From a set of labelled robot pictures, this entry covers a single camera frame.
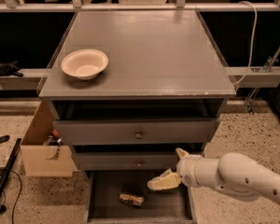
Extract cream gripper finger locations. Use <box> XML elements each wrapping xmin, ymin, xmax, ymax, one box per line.
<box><xmin>175</xmin><ymin>147</ymin><xmax>189</xmax><ymax>159</ymax></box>
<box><xmin>147</xmin><ymin>169</ymin><xmax>181</xmax><ymax>190</ymax></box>

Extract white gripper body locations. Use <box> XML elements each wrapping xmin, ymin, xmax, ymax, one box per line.
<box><xmin>176</xmin><ymin>155</ymin><xmax>202</xmax><ymax>188</ymax></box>

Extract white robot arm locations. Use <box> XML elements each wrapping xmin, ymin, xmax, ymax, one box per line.
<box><xmin>147</xmin><ymin>148</ymin><xmax>280</xmax><ymax>205</ymax></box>

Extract grey bottom drawer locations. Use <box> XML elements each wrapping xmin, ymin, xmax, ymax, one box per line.
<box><xmin>86</xmin><ymin>170</ymin><xmax>197</xmax><ymax>224</ymax></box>

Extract grey drawer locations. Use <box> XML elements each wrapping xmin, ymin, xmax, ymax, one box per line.
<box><xmin>72</xmin><ymin>151</ymin><xmax>179</xmax><ymax>170</ymax></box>
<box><xmin>53</xmin><ymin>119</ymin><xmax>219</xmax><ymax>146</ymax></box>
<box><xmin>86</xmin><ymin>170</ymin><xmax>197</xmax><ymax>224</ymax></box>

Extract grey top drawer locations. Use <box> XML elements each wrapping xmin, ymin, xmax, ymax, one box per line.
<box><xmin>53</xmin><ymin>119</ymin><xmax>219</xmax><ymax>146</ymax></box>

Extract grey drawer cabinet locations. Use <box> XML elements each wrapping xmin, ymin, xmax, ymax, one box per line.
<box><xmin>36</xmin><ymin>8</ymin><xmax>238</xmax><ymax>224</ymax></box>

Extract grey middle drawer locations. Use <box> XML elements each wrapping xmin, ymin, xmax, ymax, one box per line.
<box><xmin>72</xmin><ymin>151</ymin><xmax>179</xmax><ymax>170</ymax></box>

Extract items inside cardboard box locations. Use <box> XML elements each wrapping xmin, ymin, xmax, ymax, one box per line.
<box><xmin>43</xmin><ymin>129</ymin><xmax>63</xmax><ymax>146</ymax></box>

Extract white paper bowl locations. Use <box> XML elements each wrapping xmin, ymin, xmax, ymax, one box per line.
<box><xmin>61</xmin><ymin>49</ymin><xmax>108</xmax><ymax>80</ymax></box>

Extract cardboard box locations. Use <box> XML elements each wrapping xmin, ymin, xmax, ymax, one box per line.
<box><xmin>21</xmin><ymin>102</ymin><xmax>76</xmax><ymax>177</ymax></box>

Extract metal railing beam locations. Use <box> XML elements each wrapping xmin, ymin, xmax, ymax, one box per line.
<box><xmin>0</xmin><ymin>2</ymin><xmax>280</xmax><ymax>13</ymax></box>

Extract black pole on floor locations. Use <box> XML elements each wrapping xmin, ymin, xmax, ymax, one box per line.
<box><xmin>0</xmin><ymin>138</ymin><xmax>21</xmax><ymax>211</ymax></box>

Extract black cloth on ledge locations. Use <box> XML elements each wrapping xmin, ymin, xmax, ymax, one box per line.
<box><xmin>0</xmin><ymin>61</ymin><xmax>23</xmax><ymax>77</ymax></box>

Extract white cable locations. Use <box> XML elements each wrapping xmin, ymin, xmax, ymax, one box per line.
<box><xmin>231</xmin><ymin>0</ymin><xmax>259</xmax><ymax>87</ymax></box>

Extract metal bracket strut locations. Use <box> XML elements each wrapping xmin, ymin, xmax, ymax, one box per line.
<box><xmin>245</xmin><ymin>46</ymin><xmax>280</xmax><ymax>115</ymax></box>

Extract black cable on floor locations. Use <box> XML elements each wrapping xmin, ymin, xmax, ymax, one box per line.
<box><xmin>0</xmin><ymin>169</ymin><xmax>23</xmax><ymax>224</ymax></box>

